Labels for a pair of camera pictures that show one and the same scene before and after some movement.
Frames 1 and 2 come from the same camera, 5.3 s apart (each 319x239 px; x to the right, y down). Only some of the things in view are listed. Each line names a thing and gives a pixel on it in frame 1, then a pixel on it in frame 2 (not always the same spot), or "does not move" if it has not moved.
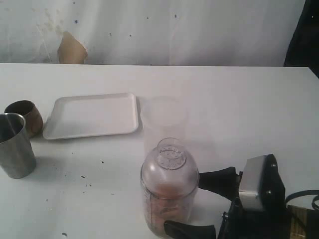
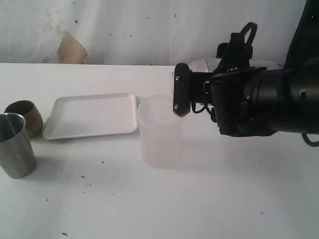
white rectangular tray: (87, 116) does not move
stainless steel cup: (17, 159) does not move
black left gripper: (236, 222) to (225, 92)
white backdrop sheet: (151, 32) does not move
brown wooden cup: (27, 109) does not move
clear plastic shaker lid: (169, 170) to (206, 65)
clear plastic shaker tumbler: (168, 182) to (270, 61)
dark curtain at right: (303, 50) does not move
